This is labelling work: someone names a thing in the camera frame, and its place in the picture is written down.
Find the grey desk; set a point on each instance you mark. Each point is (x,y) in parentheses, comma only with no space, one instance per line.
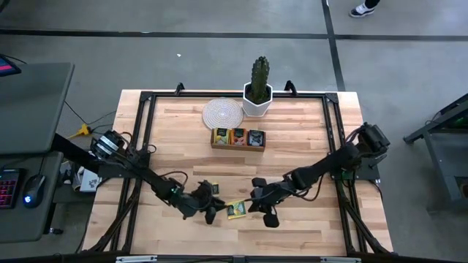
(33,109)

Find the white hexagonal plant pot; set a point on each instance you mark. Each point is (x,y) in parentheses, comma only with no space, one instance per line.
(256,110)

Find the black keyboard with red lights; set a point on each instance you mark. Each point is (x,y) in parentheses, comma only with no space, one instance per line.
(9,188)

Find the white box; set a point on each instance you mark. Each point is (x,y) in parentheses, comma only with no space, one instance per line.
(89,180)

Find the dark blue blueberry tea packet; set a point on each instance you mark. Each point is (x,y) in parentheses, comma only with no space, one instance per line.
(215,188)
(256,137)

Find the person's shoe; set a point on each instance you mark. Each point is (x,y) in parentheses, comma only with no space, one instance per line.
(362,10)

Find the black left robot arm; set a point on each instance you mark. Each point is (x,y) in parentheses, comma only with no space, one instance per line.
(146,175)

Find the white woven round placemat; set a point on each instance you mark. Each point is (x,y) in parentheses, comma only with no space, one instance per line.
(222,113)

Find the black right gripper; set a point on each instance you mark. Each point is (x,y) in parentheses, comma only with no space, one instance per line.
(272,195)

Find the black computer mouse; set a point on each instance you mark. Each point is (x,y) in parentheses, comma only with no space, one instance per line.
(33,190)

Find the green cactus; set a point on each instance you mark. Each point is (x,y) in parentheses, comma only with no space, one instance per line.
(259,78)

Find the black aluminium table frame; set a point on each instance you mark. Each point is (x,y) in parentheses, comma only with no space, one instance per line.
(237,95)

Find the orange peach tea packet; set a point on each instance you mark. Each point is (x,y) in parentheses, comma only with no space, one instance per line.
(239,137)

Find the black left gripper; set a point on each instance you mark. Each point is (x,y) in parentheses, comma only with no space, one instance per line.
(197,202)

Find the yellow power plug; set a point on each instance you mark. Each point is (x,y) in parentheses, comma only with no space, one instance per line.
(83,130)

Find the grey metal cart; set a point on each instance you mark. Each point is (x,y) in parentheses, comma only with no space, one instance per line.
(438,146)

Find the yellow green lemon tea packet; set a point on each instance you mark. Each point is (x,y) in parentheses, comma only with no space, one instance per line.
(237,210)
(222,136)

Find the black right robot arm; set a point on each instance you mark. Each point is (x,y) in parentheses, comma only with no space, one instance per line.
(329,162)

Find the dark tablet screen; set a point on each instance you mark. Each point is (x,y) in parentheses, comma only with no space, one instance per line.
(7,67)

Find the wooden tea organizer box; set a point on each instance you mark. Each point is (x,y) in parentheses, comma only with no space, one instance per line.
(237,148)

